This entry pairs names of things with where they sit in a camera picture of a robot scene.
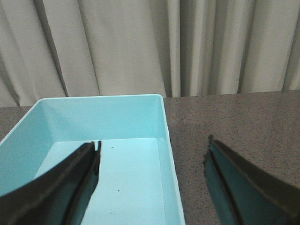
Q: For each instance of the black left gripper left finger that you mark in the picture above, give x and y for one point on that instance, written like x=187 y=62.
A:
x=58 y=197

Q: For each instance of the light blue plastic box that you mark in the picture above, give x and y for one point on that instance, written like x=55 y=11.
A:
x=137 y=178

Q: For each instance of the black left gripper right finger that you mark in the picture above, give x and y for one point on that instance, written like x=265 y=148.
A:
x=244 y=194

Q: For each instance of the grey pleated curtain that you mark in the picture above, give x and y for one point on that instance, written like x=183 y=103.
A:
x=175 y=48

